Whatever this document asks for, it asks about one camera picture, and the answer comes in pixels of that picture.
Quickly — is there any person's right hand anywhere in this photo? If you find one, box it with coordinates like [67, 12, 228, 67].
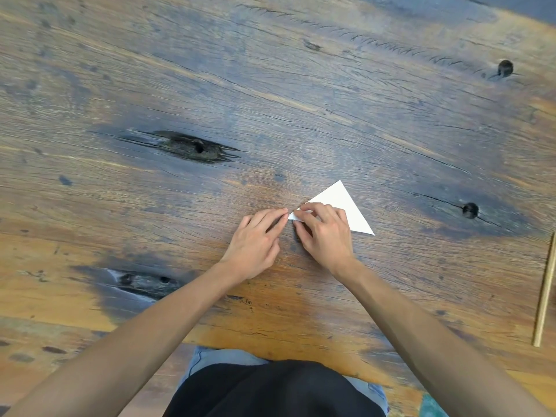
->
[293, 202, 361, 279]

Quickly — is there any person's left hand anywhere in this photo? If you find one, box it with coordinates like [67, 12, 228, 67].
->
[218, 207, 290, 283]

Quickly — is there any white paper triangle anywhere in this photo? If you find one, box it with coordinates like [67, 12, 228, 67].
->
[288, 180, 375, 237]

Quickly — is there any person's right forearm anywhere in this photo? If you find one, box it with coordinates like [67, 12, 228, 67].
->
[334, 260, 556, 417]

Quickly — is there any person's left forearm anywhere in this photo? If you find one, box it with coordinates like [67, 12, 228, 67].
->
[0, 261, 245, 417]

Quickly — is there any person's black shirt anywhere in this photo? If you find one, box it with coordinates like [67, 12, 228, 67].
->
[162, 359, 388, 417]

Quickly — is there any teal object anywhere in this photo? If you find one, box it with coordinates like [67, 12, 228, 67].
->
[418, 392, 451, 417]

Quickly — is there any thin wooden stick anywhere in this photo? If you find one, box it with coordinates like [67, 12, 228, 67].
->
[532, 232, 556, 348]

